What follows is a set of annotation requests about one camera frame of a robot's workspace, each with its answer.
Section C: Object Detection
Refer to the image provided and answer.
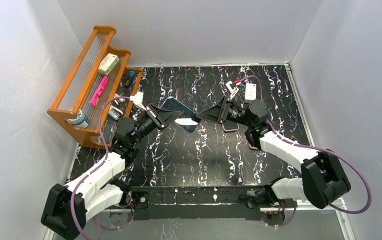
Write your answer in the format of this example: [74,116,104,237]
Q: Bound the blue phone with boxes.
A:
[159,96,199,134]

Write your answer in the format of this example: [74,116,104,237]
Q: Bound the black phone cream case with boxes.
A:
[222,120,239,133]

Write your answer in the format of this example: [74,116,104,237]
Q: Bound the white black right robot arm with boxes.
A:
[197,97,351,209]

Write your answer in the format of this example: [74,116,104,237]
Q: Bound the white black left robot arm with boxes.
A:
[41,104,182,240]

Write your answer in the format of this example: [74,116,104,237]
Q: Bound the black phone pink case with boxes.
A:
[248,141,261,151]

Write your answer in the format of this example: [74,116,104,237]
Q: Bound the white box red labels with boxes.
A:
[244,83,257,103]

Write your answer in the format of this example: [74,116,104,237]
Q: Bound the blue capped black marker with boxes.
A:
[124,71,135,89]

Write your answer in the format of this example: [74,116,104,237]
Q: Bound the orange wooden shelf rack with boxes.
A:
[47,25,143,148]

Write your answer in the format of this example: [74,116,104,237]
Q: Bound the pink highlighter pen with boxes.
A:
[89,76,108,107]

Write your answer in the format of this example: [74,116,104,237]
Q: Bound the blue white round container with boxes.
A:
[67,109,90,129]

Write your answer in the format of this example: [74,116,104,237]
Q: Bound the white red box on shelf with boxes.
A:
[97,53,120,76]

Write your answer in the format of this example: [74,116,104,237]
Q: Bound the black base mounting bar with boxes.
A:
[109,185,286,229]

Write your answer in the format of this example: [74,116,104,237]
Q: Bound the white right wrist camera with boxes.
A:
[225,79,241,99]

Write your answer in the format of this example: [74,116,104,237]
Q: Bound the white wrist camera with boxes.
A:
[225,79,241,99]
[129,91,146,111]

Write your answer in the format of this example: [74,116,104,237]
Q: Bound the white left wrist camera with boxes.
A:
[129,91,146,111]

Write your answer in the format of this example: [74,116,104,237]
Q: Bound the aluminium rail along wall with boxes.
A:
[284,61,355,240]

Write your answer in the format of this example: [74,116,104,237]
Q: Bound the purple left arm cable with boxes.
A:
[70,96,135,240]

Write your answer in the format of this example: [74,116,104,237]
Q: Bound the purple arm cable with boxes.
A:
[70,96,135,240]
[240,75,372,229]

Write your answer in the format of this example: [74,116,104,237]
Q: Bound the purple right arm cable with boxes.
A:
[240,75,372,229]

